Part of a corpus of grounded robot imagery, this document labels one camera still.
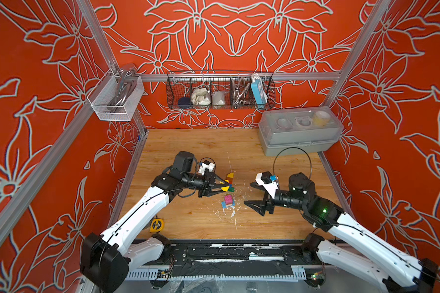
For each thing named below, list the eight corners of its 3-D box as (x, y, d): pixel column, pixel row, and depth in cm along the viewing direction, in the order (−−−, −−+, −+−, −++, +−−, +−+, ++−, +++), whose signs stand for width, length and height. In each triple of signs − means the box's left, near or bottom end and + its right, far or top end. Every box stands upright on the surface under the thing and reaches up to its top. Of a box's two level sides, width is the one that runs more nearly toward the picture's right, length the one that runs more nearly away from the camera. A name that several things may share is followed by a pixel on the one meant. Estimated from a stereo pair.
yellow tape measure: (151, 232, 81) (149, 230, 79) (153, 219, 85) (152, 218, 83) (162, 232, 81) (161, 230, 79) (164, 219, 85) (163, 218, 83)
